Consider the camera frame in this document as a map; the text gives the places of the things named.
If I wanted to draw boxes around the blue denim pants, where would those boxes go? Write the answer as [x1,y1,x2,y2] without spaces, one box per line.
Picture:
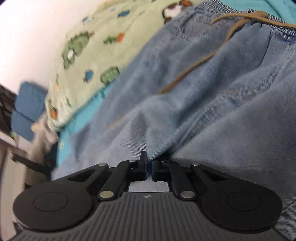
[53,1,295,240]

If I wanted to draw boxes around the teal printed bed sheet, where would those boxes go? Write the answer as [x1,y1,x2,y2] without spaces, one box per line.
[55,0,296,167]

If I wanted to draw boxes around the grey cloth on chair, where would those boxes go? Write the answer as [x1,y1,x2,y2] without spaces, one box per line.
[27,113,58,164]

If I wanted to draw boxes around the white black desk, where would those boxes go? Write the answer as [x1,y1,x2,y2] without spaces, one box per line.
[1,132,47,240]

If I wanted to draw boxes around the blue quilted chair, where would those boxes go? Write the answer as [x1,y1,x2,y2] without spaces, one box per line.
[11,81,47,142]

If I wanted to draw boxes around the green dinosaur fleece blanket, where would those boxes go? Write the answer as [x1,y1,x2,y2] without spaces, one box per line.
[45,1,197,130]

